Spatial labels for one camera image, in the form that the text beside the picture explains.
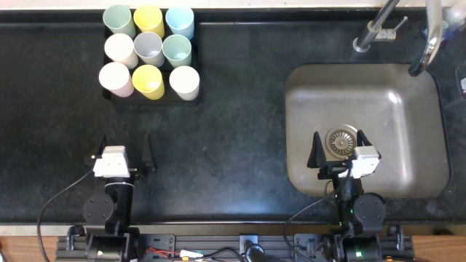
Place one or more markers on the pink cup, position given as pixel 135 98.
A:
pixel 114 78

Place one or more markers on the green cup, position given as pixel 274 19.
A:
pixel 177 49
pixel 118 18

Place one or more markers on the blue cup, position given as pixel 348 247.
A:
pixel 179 20

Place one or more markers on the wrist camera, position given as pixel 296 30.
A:
pixel 111 162
pixel 360 162

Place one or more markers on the grey cup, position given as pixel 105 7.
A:
pixel 148 47

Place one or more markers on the black tray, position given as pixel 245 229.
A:
pixel 168 99

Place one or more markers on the white cup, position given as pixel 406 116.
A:
pixel 119 47
pixel 183 81

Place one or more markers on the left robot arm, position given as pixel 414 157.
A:
pixel 118 203

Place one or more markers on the steel sink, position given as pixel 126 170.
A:
pixel 400 109

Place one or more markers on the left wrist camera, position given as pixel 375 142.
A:
pixel 111 162

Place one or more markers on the yellow cup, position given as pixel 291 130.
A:
pixel 147 18
pixel 147 80

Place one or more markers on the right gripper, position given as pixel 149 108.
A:
pixel 331 171

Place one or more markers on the mounting rail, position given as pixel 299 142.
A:
pixel 218 245

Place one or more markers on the steel tap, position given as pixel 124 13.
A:
pixel 375 27

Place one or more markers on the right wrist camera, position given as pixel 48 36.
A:
pixel 360 162

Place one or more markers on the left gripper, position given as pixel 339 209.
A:
pixel 134 173

